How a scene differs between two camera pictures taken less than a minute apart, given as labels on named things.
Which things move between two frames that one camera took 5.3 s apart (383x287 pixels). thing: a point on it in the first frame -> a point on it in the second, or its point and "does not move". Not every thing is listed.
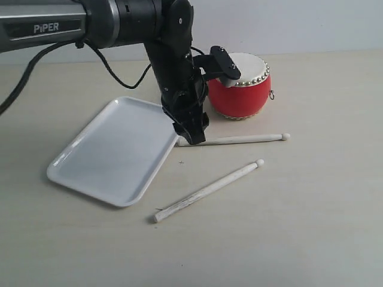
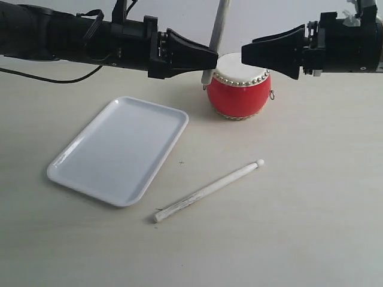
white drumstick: x=181 y=142 -> x=216 y=39
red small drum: x=246 y=96 does not move
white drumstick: x=206 y=191 does not move
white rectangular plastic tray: x=116 y=153 does not move
